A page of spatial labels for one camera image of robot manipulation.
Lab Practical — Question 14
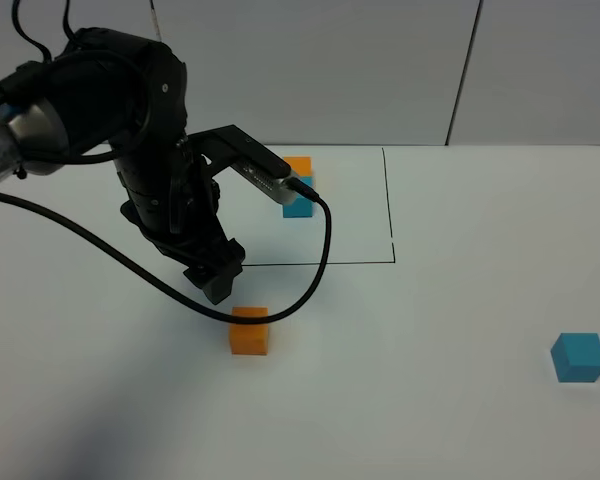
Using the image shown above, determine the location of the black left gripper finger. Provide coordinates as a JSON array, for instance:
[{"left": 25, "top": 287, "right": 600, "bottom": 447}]
[{"left": 184, "top": 265, "right": 243, "bottom": 305}]

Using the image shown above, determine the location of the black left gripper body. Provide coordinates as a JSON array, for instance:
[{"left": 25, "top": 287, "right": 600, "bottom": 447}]
[{"left": 119, "top": 145, "right": 243, "bottom": 280}]

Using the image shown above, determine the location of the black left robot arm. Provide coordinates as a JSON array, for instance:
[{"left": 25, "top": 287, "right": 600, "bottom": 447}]
[{"left": 0, "top": 28, "right": 245, "bottom": 304}]

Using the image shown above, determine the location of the blue template cube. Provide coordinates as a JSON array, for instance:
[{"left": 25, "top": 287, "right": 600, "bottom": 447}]
[{"left": 282, "top": 193, "right": 313, "bottom": 219}]

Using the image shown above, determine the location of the orange template cube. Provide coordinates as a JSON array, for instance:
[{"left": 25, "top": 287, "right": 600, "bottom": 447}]
[{"left": 283, "top": 156, "right": 313, "bottom": 177}]

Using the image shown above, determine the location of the black left camera cable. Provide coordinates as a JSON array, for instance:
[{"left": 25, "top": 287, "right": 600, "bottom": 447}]
[{"left": 0, "top": 174, "right": 334, "bottom": 325}]

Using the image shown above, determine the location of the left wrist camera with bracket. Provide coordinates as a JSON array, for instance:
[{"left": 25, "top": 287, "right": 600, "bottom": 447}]
[{"left": 188, "top": 125, "right": 298, "bottom": 205}]

